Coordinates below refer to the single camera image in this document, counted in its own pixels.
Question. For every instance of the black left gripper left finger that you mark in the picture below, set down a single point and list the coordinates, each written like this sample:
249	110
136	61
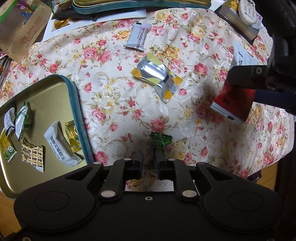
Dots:
120	172

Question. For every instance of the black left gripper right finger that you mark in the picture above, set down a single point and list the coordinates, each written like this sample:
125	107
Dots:
177	171

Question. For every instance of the green foil candy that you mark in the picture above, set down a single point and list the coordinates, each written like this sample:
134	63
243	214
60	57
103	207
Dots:
159	142

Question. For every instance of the red white snack packet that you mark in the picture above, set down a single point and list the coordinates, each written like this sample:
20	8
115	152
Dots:
234	102

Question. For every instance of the yellow foil candy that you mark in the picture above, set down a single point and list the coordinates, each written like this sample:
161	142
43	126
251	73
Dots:
73	137

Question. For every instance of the grey sesame snack packet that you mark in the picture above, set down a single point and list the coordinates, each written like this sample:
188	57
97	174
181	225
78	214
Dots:
60	147

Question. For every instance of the gold patterned candy wrapper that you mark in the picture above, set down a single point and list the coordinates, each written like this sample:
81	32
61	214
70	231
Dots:
33	155

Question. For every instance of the silver yellow snack packet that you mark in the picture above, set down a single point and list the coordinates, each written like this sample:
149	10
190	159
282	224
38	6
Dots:
152	71

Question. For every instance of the green white candy packet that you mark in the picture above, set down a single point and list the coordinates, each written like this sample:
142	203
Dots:
23	120

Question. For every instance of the yellow green snack packet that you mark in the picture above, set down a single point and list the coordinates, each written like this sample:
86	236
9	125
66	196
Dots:
7	148

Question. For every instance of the white black snack packet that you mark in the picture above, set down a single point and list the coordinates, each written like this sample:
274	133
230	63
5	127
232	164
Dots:
9	121

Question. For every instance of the white hawthorn strip packet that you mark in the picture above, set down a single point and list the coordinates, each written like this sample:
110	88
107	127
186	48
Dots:
138	35

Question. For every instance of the white remote control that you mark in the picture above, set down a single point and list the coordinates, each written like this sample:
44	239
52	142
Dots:
247	12

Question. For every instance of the empty gold teal tin tray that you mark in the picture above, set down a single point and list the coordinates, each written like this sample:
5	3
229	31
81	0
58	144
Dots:
52	99

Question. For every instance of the card deck box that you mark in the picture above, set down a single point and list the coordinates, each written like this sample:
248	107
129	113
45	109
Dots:
229	12

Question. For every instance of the floral tablecloth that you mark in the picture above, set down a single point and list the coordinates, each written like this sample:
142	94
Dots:
120	111

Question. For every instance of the white board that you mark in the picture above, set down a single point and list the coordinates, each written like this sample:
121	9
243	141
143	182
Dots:
51	31

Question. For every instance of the gold teal snack tray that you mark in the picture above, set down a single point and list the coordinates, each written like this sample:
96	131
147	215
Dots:
90	7

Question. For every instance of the kraft paper snack bag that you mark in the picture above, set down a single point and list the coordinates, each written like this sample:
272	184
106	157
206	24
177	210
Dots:
21	24

